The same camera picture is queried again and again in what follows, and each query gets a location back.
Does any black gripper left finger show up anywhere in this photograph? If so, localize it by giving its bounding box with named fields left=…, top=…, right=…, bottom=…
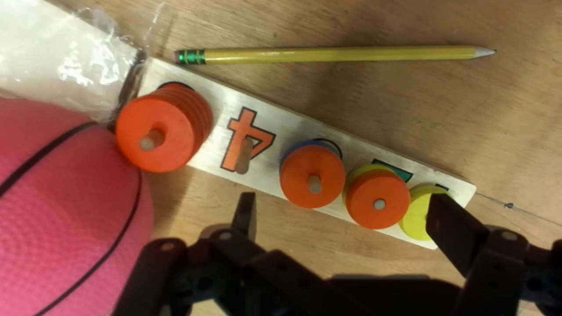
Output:
left=230, top=189, right=258, bottom=242

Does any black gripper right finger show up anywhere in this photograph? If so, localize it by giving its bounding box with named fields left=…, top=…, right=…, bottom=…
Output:
left=423, top=191, right=491, bottom=278

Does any pink rubber basketball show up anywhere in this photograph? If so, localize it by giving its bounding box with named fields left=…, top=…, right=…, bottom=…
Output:
left=0, top=96, right=156, bottom=316

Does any wooden number peg board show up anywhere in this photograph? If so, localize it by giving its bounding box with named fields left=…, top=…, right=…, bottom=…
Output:
left=131, top=56, right=477, bottom=250

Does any small red object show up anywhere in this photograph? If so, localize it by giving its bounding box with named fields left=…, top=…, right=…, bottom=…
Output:
left=114, top=80, right=214, bottom=175

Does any yellow pencil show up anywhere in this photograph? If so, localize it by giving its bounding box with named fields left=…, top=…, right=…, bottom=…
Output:
left=174, top=45, right=498, bottom=66

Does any white flat board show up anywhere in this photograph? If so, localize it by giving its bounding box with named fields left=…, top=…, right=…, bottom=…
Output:
left=0, top=0, right=154, bottom=126

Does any single yellow ring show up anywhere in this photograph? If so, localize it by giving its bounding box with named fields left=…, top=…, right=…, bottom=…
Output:
left=398, top=182, right=449, bottom=242

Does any orange ring on blue ring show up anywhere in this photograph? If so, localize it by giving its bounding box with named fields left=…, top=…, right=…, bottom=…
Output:
left=277, top=136, right=347, bottom=210

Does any orange ring on yellow ring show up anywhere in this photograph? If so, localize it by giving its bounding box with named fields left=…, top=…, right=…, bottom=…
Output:
left=342, top=161, right=412, bottom=231

